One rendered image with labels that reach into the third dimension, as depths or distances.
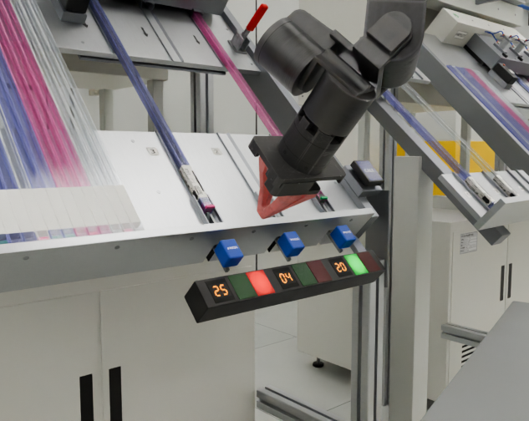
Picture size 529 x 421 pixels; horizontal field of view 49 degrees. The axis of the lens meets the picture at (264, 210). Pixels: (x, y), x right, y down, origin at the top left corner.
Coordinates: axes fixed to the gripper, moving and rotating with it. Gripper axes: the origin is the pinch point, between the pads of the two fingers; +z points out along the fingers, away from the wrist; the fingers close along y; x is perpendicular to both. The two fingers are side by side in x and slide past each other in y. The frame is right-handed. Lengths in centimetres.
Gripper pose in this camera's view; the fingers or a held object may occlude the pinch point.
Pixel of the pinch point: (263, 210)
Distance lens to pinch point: 68.9
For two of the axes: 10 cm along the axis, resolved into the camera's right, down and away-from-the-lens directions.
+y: -7.6, 0.8, -6.4
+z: -4.4, 6.5, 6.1
